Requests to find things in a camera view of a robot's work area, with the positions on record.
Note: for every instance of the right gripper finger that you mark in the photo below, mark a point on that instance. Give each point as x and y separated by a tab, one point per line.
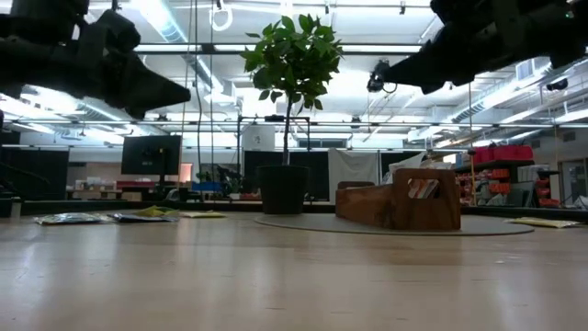
427	69
434	89

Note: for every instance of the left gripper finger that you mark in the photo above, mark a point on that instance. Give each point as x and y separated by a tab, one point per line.
147	85
138	110

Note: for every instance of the black tea packet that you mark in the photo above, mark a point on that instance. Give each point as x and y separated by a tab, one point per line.
144	218

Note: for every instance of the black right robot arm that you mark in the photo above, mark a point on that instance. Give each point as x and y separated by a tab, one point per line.
576	46

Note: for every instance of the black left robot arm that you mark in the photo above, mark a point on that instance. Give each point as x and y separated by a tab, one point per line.
46	7

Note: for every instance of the wooden tea organizer box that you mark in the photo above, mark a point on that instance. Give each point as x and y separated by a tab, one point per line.
367	207

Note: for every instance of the black monitor on stand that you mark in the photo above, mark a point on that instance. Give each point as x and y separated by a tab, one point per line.
151	154

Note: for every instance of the white paper sheet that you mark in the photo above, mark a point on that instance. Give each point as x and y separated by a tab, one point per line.
406	163

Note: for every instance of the red storage bin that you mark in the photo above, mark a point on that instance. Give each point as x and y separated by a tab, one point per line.
483	155
512	153

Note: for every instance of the black storage shelf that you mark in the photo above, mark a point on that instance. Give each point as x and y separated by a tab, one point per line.
505	163

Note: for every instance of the white hanging sheet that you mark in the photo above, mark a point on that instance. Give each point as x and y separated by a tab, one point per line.
353	167

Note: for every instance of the green plant in black pot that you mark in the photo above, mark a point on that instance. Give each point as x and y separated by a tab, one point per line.
282	188

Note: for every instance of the black overhead camera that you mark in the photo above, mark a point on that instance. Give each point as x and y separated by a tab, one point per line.
373	83

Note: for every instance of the small black ceiling camera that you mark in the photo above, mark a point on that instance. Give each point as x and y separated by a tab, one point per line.
557	84

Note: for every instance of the black metal table frame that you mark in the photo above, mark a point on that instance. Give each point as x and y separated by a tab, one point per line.
229	205

